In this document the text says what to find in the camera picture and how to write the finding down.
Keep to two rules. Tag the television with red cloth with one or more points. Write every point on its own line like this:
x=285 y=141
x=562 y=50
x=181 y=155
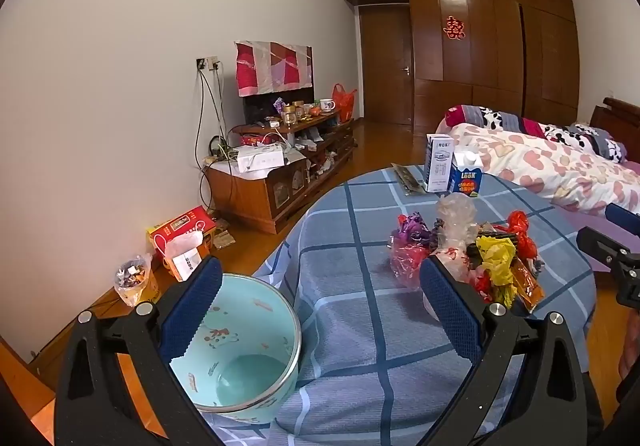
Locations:
x=272 y=68

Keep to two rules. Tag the blue gable-top carton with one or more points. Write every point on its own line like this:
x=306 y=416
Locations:
x=465 y=176

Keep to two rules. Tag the small orange object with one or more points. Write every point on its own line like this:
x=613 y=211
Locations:
x=315 y=110

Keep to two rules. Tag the clear bag of scraps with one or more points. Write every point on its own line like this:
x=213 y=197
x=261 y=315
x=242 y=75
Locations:
x=132 y=271

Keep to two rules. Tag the wooden wardrobe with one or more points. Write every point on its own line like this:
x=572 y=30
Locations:
x=495 y=66

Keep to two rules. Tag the wooden door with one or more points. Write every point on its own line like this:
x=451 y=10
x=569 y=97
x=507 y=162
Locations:
x=387 y=61

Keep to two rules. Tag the yellow wrapper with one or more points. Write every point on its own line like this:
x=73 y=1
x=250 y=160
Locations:
x=495 y=261

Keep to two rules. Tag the red paper decoration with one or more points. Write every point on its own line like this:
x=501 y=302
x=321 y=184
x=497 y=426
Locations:
x=454 y=28

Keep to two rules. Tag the purple wrapped bundle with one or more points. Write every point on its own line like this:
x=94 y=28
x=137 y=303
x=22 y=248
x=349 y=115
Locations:
x=278 y=105

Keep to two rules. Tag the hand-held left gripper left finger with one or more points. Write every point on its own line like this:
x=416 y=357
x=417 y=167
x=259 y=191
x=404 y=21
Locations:
x=192 y=306

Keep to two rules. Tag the white mug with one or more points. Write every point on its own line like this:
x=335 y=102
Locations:
x=326 y=105

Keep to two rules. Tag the small red wrapper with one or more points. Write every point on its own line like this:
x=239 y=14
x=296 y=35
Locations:
x=482 y=283

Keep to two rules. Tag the purple foil wrapper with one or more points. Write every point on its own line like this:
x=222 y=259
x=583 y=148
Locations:
x=417 y=228

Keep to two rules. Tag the glass jar with gold lid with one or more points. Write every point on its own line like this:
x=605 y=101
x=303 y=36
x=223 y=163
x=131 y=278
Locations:
x=300 y=110
x=289 y=117

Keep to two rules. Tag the wooden television cabinet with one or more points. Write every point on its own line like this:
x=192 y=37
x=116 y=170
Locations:
x=245 y=201

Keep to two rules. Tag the light blue cartoon bin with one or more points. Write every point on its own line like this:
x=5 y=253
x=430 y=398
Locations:
x=250 y=326

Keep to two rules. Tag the wooden side cabinet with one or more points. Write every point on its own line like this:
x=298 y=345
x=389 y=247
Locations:
x=20 y=376

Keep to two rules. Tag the assorted shelf clutter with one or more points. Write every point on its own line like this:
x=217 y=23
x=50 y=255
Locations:
x=320 y=151

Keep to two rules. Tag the crumpled clear plastic bag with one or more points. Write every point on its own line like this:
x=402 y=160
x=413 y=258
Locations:
x=455 y=216

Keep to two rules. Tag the wall socket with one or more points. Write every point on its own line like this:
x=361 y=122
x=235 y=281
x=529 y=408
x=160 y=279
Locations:
x=207 y=63

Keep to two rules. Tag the yellow printed bucket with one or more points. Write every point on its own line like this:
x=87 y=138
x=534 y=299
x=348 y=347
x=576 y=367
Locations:
x=142 y=295

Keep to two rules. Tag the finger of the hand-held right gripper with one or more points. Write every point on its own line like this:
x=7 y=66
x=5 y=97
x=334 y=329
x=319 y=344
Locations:
x=622 y=216
x=610 y=248

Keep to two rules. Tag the flat dark foil packet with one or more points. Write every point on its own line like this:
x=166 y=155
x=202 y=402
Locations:
x=407 y=178

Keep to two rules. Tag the red gift box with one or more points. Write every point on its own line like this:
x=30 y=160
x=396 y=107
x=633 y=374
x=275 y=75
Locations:
x=182 y=223

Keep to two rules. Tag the white and blue milk carton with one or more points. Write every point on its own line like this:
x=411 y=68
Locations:
x=438 y=161

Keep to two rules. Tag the red flat box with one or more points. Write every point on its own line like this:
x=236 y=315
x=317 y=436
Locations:
x=260 y=139

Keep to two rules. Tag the wooden headboard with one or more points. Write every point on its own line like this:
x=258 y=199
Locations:
x=620 y=118

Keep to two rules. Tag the small brown packets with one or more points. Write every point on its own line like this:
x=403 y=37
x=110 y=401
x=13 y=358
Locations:
x=223 y=236

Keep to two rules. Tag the red printed clear bag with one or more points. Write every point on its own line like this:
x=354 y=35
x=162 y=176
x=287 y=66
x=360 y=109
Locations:
x=407 y=261

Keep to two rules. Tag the orange wrapper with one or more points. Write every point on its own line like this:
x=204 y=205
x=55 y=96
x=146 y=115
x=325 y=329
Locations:
x=529 y=283

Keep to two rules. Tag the white cardboard box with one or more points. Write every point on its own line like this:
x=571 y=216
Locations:
x=261 y=158

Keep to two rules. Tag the black spiky bundle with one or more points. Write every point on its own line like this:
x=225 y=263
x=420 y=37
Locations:
x=495 y=229

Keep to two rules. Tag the purple bed sheet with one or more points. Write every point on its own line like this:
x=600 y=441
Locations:
x=585 y=221

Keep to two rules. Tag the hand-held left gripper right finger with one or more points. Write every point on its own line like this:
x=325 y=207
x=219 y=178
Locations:
x=447 y=306

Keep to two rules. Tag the black television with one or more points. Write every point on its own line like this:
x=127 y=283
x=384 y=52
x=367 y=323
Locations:
x=260 y=108

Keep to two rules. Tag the red plastic bag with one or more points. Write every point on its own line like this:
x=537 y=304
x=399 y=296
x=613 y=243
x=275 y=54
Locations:
x=344 y=103

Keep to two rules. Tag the person's right hand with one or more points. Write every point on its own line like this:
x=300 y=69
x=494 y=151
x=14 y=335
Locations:
x=631 y=351

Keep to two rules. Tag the blue plaid tablecloth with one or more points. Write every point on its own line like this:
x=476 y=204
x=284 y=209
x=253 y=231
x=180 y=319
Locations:
x=360 y=276

